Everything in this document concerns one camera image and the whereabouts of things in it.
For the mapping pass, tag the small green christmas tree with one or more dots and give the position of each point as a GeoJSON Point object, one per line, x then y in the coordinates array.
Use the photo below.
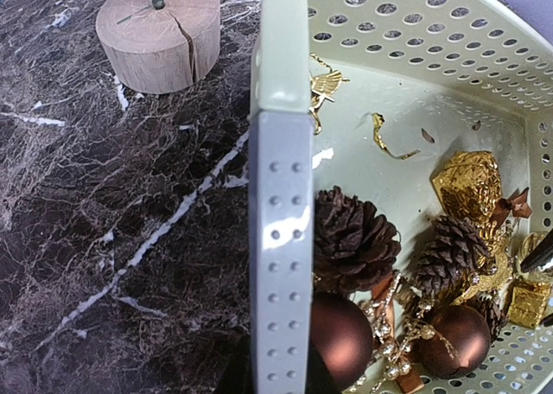
{"type": "Point", "coordinates": [160, 51]}

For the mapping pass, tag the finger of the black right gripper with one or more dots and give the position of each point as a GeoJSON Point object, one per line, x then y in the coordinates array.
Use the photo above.
{"type": "Point", "coordinates": [539, 259]}

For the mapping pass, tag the pine cone ornament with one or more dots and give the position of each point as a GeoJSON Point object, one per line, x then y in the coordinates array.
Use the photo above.
{"type": "Point", "coordinates": [453, 251]}
{"type": "Point", "coordinates": [491, 309]}
{"type": "Point", "coordinates": [355, 246]}

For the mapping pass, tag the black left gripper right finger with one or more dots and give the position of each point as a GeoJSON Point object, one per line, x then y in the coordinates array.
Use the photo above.
{"type": "Point", "coordinates": [319, 380]}

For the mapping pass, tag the gold gift box ornament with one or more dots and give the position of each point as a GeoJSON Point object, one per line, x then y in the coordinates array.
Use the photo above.
{"type": "Point", "coordinates": [528, 304]}
{"type": "Point", "coordinates": [469, 187]}

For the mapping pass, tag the cream perforated plastic basket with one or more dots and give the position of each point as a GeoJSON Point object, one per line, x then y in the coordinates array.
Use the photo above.
{"type": "Point", "coordinates": [372, 95]}

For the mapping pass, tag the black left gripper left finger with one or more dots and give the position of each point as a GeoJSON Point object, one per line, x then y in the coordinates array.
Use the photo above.
{"type": "Point", "coordinates": [237, 377]}

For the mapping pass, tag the brown ball ornament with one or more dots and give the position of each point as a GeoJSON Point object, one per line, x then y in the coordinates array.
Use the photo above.
{"type": "Point", "coordinates": [462, 343]}
{"type": "Point", "coordinates": [343, 337]}

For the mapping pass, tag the gold bead cluster ornament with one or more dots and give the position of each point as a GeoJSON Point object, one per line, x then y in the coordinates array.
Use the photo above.
{"type": "Point", "coordinates": [395, 309]}

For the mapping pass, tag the brown ball ornament front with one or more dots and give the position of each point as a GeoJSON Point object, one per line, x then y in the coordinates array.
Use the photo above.
{"type": "Point", "coordinates": [343, 337]}

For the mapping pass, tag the gold reindeer ornament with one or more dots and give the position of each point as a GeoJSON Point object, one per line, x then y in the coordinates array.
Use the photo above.
{"type": "Point", "coordinates": [498, 265]}

